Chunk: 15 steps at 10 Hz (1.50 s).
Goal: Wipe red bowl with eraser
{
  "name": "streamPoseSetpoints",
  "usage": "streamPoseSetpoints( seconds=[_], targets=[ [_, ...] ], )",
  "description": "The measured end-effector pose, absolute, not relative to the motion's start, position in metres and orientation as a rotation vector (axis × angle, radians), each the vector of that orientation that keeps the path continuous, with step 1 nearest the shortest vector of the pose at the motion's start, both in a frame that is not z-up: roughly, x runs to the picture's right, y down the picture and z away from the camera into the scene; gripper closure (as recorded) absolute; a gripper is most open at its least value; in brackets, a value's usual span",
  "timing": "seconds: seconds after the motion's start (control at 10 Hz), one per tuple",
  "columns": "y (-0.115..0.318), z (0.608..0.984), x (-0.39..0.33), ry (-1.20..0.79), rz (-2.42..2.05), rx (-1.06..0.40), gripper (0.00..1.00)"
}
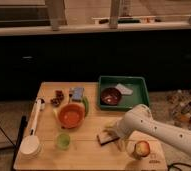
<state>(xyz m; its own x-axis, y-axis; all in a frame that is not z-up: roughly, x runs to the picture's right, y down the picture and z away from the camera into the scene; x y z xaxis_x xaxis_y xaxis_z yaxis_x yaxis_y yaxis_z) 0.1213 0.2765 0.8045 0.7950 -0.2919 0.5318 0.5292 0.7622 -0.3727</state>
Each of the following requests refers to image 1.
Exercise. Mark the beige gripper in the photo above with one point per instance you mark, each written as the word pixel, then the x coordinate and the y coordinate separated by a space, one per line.
pixel 110 129

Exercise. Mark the wooden block eraser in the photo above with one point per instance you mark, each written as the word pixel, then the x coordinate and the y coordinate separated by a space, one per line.
pixel 105 138

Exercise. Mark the red orange bowl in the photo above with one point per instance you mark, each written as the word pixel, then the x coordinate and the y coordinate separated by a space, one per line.
pixel 71 115

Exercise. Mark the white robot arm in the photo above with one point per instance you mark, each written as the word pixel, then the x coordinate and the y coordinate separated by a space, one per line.
pixel 139 118

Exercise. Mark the dark maroon bowl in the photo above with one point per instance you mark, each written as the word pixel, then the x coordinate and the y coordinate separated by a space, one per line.
pixel 110 96

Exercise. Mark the red yellow apple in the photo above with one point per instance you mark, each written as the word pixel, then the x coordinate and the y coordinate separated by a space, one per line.
pixel 141 149

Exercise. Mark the green cucumber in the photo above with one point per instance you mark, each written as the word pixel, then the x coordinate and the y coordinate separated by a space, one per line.
pixel 86 105

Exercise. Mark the grey cloth in tray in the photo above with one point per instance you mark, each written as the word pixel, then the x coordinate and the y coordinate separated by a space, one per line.
pixel 123 89

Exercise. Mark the green plastic tray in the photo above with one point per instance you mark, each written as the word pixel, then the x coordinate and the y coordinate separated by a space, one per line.
pixel 137 84

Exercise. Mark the wooden table board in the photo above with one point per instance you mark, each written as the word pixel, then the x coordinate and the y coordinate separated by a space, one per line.
pixel 84 152

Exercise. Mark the small green cup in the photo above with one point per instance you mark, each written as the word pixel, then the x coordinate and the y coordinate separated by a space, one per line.
pixel 63 141

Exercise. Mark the pile of bottles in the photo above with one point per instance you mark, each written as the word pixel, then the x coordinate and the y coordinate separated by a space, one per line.
pixel 180 110

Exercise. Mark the white ladle brush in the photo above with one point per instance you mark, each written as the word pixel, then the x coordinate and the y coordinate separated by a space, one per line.
pixel 30 145

